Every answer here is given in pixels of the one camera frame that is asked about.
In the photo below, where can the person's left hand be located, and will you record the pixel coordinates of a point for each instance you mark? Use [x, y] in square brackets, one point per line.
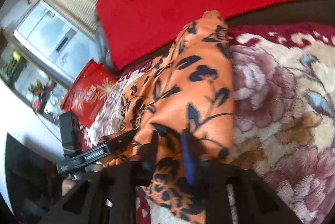
[67, 184]

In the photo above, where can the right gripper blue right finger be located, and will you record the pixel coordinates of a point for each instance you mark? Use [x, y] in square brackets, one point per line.
[228, 188]

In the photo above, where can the floral plush blanket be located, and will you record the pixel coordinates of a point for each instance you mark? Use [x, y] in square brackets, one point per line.
[283, 118]

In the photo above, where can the dark brown leather sofa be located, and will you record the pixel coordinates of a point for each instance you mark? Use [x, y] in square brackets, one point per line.
[274, 11]

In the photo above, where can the orange floral garment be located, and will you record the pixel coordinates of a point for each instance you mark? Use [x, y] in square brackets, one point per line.
[189, 87]

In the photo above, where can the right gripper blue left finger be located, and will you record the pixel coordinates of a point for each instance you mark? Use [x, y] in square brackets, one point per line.
[107, 196]

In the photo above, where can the red gift box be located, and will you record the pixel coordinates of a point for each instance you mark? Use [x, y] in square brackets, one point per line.
[88, 93]

